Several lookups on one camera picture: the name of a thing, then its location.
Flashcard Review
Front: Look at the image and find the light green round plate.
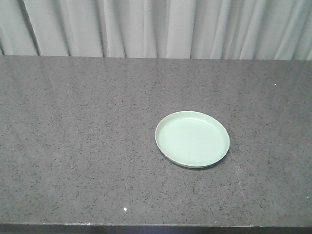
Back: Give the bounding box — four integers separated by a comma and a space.
155, 111, 230, 168

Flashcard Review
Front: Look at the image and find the white pleated curtain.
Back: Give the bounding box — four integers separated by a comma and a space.
0, 0, 312, 60

